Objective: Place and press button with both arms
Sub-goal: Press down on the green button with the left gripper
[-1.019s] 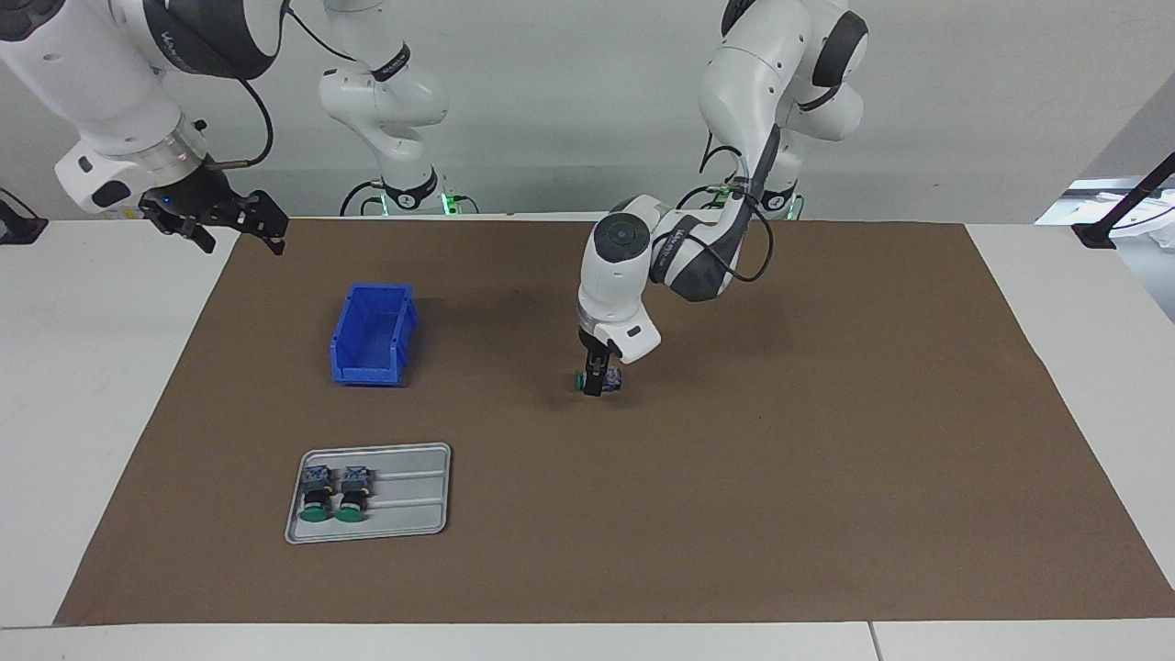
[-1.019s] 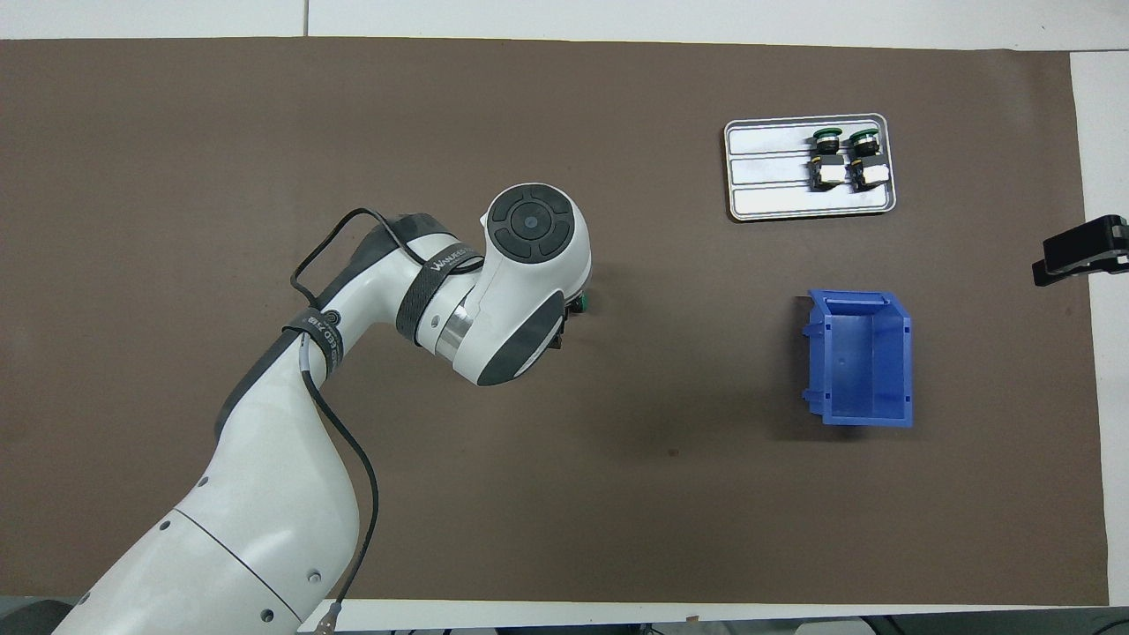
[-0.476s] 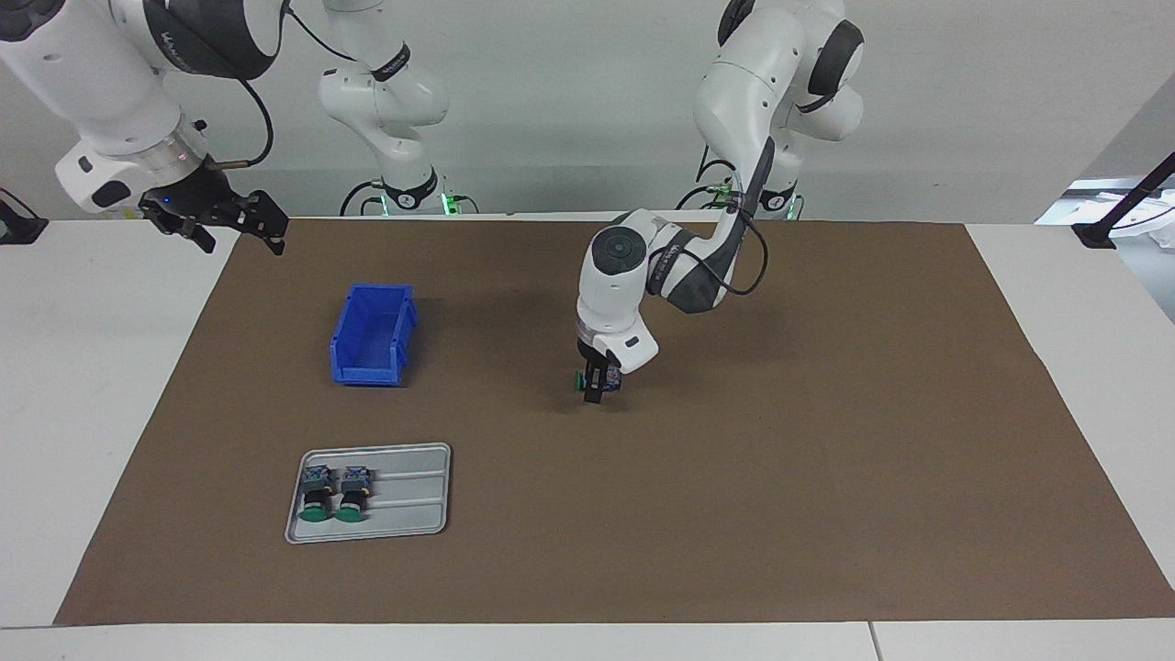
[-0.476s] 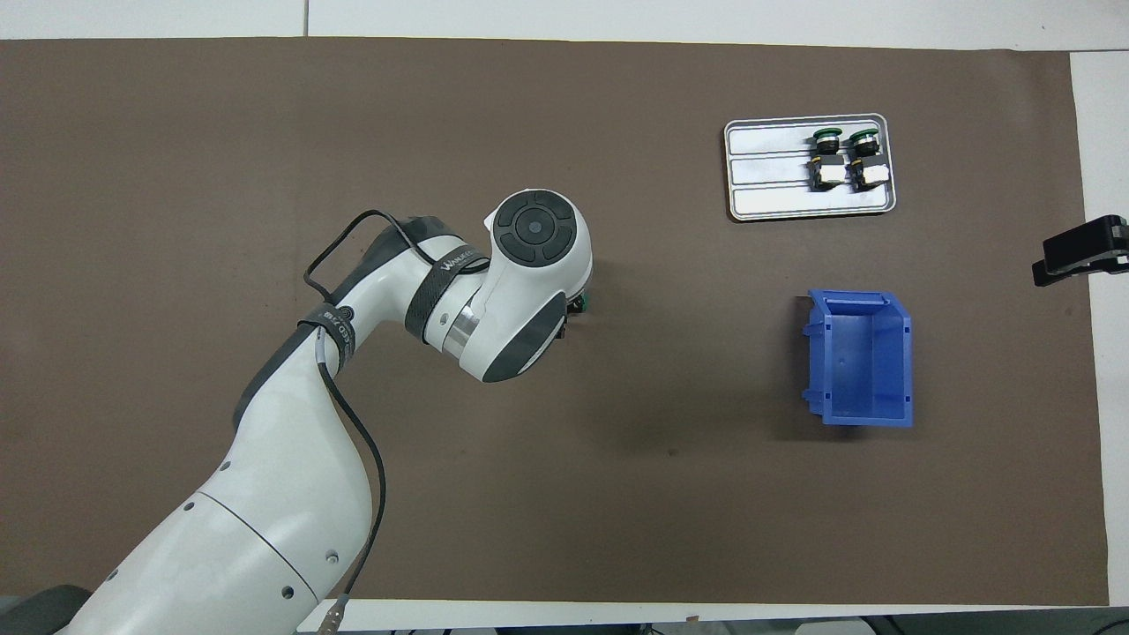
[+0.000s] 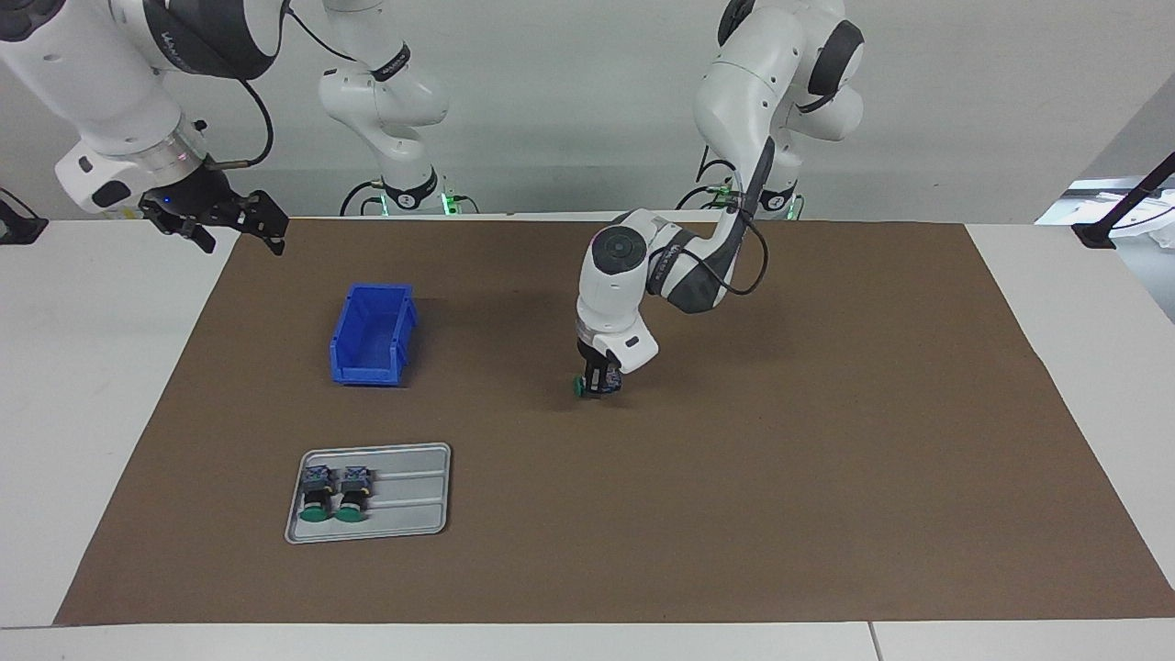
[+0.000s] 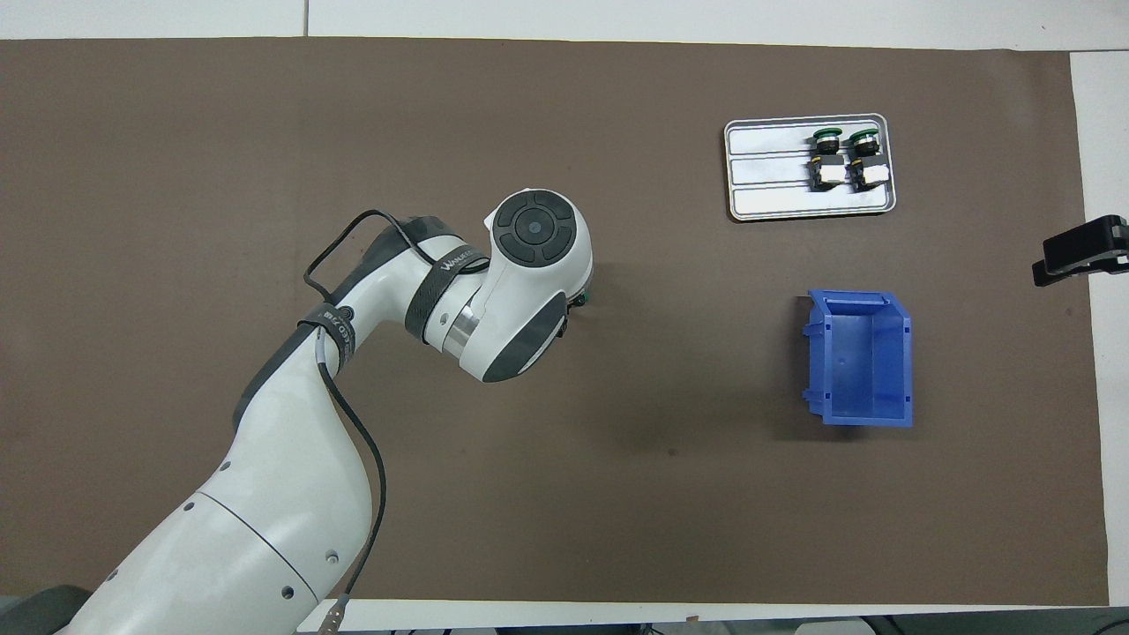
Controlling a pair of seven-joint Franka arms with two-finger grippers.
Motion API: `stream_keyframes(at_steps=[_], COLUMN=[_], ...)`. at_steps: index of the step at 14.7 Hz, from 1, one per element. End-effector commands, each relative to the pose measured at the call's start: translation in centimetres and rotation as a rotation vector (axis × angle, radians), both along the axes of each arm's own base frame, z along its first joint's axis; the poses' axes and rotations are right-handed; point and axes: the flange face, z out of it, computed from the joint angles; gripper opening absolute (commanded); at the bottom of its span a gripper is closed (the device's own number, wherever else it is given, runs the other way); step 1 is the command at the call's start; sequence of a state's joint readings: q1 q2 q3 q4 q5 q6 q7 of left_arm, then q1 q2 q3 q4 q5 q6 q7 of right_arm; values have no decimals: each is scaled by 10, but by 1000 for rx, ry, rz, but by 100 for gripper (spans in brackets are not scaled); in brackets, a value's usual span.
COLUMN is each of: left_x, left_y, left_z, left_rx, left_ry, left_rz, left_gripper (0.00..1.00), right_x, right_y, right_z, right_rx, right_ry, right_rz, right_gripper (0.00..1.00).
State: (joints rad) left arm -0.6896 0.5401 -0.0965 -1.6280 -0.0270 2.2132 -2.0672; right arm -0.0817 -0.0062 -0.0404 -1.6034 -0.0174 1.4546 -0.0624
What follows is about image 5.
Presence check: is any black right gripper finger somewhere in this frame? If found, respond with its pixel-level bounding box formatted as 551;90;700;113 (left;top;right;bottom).
234;190;289;256
151;220;217;254

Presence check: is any brown table mat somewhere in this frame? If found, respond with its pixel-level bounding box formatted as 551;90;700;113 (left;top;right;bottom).
53;218;1175;627

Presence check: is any blue plastic storage bin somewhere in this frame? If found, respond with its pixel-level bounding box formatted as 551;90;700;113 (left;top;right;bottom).
330;283;419;387

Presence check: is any silver metal tray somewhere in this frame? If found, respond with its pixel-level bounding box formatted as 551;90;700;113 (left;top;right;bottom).
284;443;453;545

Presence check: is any black angled stand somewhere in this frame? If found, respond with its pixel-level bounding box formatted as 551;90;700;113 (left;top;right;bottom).
1072;151;1175;251

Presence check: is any white plastic sheet pile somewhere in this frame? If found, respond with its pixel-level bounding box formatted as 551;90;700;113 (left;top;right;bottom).
1035;177;1175;249

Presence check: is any black base cable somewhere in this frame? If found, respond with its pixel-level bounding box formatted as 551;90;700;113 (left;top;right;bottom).
677;156;740;210
340;179;385;218

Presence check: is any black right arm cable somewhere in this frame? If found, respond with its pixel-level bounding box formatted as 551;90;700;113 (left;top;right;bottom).
207;78;276;171

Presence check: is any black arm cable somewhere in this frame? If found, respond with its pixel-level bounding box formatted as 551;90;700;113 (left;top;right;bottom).
679;207;770;299
207;78;276;171

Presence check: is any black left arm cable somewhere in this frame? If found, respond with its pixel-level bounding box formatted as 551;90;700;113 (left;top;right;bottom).
679;207;770;299

